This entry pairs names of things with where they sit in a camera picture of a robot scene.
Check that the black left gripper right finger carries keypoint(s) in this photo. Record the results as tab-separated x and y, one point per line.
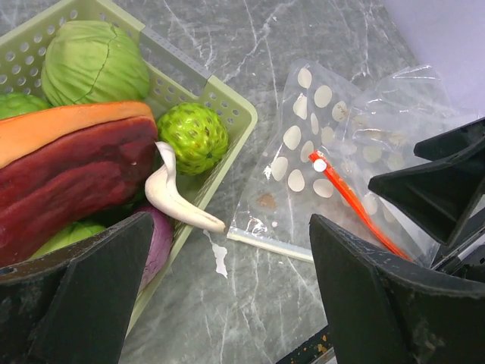
384	309

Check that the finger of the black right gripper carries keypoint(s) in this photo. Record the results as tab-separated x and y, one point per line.
440	196

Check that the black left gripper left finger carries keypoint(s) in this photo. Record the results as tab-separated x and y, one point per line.
74	305

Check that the purple onion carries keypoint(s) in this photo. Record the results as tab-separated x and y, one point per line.
162	239

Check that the clear bag orange zipper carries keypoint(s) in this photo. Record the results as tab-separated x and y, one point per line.
375	132

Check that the red meat slab orange rind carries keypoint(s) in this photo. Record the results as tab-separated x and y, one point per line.
63	164

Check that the clear bag white dots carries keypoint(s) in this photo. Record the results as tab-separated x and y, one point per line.
284	189

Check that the small green cabbage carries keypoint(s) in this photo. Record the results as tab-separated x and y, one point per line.
79	230

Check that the green custard apple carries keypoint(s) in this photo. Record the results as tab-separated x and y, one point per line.
14	104
197	135

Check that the large green cabbage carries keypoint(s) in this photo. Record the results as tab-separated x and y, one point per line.
93	61

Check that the pale green perforated basket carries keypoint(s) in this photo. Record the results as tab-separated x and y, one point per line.
22	57

